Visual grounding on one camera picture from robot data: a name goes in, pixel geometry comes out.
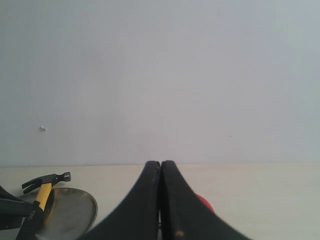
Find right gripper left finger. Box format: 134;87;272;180
79;161;160;240

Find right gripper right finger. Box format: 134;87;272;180
160;160;248;240

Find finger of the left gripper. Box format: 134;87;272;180
0;186;32;230

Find yellow black claw hammer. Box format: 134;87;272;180
15;172;71;240

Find red dome push button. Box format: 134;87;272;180
196;194;215;213

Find round stainless steel plate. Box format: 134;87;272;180
16;187;98;240

